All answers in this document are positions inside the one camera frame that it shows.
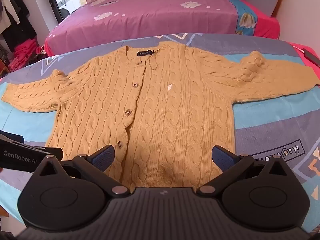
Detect white cable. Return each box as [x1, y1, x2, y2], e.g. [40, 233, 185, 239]
[290, 44, 306, 54]

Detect pink clothes pile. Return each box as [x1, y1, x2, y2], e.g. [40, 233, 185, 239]
[7, 38, 47, 72]

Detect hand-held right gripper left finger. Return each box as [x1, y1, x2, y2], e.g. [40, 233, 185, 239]
[32, 144, 132, 197]

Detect hanging dark and white clothes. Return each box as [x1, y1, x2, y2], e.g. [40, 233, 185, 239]
[0, 0, 38, 53]

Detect blue grey patterned blanket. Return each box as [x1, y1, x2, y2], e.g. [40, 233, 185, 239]
[0, 33, 320, 230]

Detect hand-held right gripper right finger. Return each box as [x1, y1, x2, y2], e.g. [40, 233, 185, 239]
[196, 145, 291, 196]

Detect black phone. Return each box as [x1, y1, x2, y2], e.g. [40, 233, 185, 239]
[302, 48, 320, 68]

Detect tan cable-knit cardigan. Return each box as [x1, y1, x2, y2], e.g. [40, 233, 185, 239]
[1, 41, 320, 189]

